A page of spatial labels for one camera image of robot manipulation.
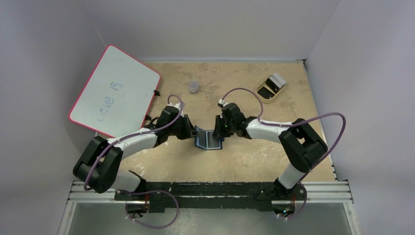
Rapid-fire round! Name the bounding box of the stack of credit cards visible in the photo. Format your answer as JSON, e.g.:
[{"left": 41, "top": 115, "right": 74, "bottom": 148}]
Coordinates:
[{"left": 265, "top": 72, "right": 287, "bottom": 94}]

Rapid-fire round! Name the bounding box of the aluminium extrusion rail frame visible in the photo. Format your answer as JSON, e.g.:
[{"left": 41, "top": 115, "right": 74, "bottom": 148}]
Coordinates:
[{"left": 58, "top": 60, "right": 362, "bottom": 235}]

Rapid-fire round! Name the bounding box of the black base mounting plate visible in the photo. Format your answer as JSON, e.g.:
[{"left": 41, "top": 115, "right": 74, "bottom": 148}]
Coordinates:
[{"left": 115, "top": 181, "right": 307, "bottom": 217}]

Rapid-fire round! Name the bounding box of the beige oval card tray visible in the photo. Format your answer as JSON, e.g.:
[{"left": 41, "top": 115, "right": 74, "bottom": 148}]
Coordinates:
[{"left": 255, "top": 80, "right": 286, "bottom": 103}]

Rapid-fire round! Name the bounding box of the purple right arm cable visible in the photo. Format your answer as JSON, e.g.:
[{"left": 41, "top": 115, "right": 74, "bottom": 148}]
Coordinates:
[{"left": 220, "top": 88, "right": 346, "bottom": 222}]

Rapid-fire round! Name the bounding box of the blue leather card holder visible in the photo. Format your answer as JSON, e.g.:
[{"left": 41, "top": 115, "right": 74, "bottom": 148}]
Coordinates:
[{"left": 195, "top": 126, "right": 224, "bottom": 150}]

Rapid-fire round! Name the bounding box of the pink framed whiteboard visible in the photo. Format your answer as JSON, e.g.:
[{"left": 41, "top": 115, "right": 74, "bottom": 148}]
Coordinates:
[{"left": 69, "top": 45, "right": 161, "bottom": 137}]

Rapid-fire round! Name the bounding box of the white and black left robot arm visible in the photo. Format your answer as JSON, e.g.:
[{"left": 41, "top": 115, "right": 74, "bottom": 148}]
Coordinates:
[{"left": 72, "top": 104, "right": 198, "bottom": 200}]

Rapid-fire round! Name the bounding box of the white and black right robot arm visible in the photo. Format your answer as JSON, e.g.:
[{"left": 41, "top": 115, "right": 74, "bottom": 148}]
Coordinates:
[{"left": 213, "top": 100, "right": 328, "bottom": 199}]

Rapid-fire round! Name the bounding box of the small clear plastic cup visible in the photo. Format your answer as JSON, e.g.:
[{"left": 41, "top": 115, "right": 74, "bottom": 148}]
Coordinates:
[{"left": 188, "top": 80, "right": 199, "bottom": 94}]

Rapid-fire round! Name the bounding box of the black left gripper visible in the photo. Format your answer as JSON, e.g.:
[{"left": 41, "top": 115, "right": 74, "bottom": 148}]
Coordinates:
[{"left": 167, "top": 115, "right": 199, "bottom": 141}]

